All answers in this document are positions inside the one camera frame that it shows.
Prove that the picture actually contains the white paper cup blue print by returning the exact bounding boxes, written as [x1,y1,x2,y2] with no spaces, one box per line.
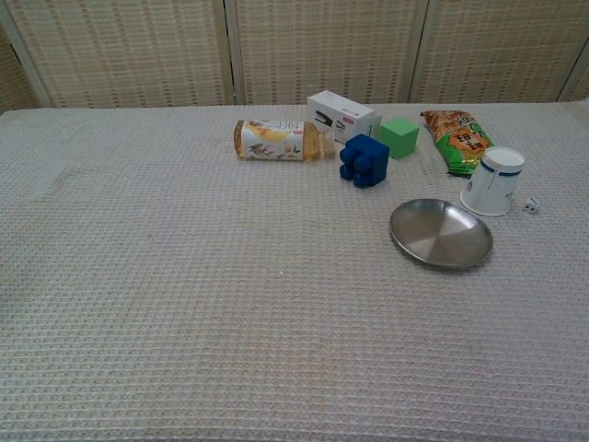
[459,145,526,218]

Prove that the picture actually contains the round steel plate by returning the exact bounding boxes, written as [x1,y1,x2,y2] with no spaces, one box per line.
[388,198,495,271]

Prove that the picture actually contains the yellow tea drink bottle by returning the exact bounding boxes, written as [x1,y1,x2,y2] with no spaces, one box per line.
[232,118,338,163]

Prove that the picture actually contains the blue studded building block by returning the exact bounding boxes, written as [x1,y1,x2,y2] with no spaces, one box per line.
[339,133,391,189]

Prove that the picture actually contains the white stapler box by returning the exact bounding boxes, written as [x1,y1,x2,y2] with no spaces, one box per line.
[306,90,383,145]

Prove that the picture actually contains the green cube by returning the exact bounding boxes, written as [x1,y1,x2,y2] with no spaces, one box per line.
[377,117,421,161]

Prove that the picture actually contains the beige waffle weave tablecloth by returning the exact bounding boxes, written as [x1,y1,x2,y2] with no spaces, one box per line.
[0,101,589,442]

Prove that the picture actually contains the woven bamboo screen panel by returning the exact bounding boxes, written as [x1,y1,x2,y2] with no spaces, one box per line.
[557,43,589,102]
[224,0,432,106]
[408,0,589,104]
[2,0,237,110]
[0,8,52,114]

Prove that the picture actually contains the green orange snack bag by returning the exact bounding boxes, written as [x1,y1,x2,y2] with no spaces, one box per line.
[419,109,496,179]

